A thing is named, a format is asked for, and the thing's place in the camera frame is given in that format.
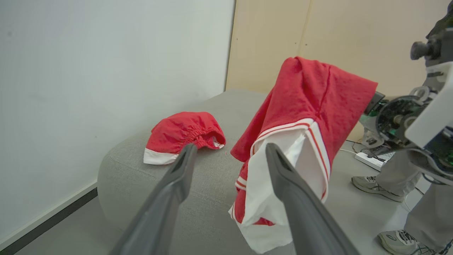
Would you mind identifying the red shorts with white hem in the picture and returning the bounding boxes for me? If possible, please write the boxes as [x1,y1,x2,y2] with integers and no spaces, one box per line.
[143,112,226,165]

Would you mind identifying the grey trouser leg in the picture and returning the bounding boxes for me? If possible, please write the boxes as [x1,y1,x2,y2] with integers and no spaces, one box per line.
[375,149,431,197]
[403,177,453,253]

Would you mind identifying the grey sneaker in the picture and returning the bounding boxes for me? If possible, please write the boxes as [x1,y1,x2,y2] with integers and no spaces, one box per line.
[377,229,453,255]
[351,176,406,203]

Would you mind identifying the red and white shirt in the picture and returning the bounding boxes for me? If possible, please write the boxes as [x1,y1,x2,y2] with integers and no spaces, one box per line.
[228,56,378,254]

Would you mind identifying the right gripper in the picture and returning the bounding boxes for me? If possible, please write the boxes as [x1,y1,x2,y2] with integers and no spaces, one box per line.
[359,91,425,156]

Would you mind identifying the white power strip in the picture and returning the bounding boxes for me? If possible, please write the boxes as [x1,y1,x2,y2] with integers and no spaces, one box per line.
[355,151,395,172]

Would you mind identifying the dark grey wall baseboard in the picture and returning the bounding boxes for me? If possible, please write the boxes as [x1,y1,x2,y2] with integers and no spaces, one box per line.
[0,188,98,255]

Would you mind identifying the grey fabric sofa seat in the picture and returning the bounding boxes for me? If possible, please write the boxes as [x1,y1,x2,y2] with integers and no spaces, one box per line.
[97,89,296,255]

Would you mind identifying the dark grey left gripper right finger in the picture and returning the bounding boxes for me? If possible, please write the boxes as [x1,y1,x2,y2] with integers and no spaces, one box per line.
[265,143,360,255]

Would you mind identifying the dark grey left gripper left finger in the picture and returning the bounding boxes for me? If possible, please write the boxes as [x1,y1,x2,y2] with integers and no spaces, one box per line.
[110,143,197,255]

